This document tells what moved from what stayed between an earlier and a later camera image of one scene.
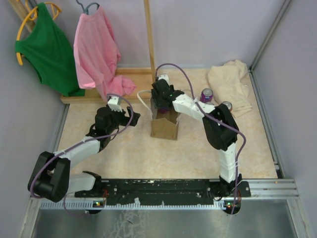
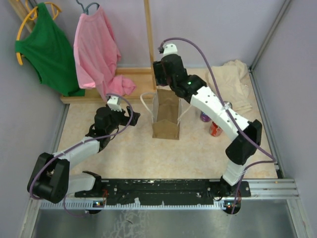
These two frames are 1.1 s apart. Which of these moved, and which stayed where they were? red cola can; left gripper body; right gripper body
Moved: right gripper body
Stayed: red cola can; left gripper body
